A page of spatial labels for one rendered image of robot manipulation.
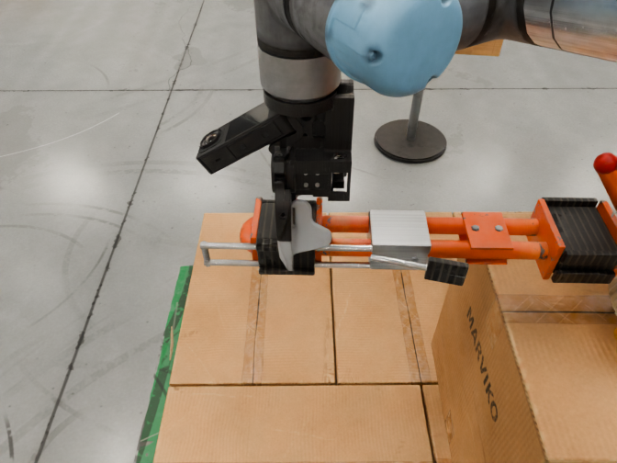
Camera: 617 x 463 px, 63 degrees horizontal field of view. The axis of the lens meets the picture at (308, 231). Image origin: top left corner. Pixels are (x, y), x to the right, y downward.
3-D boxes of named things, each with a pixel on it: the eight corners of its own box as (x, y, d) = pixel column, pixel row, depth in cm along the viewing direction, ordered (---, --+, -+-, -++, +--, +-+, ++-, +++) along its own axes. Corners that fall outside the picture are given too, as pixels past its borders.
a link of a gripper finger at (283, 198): (290, 246, 53) (289, 164, 49) (275, 246, 53) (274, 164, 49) (293, 230, 57) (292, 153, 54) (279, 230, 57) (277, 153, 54)
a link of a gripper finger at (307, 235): (330, 282, 56) (332, 203, 52) (277, 281, 56) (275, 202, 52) (330, 269, 59) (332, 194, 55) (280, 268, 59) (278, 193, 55)
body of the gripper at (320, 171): (349, 208, 53) (355, 107, 44) (267, 207, 53) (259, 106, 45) (347, 163, 58) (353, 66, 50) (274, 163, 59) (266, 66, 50)
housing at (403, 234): (419, 232, 66) (424, 208, 63) (426, 273, 61) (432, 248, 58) (365, 231, 66) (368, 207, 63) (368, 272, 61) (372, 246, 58)
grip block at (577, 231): (586, 228, 66) (604, 195, 62) (615, 287, 60) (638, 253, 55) (521, 227, 67) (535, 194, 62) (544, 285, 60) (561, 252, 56)
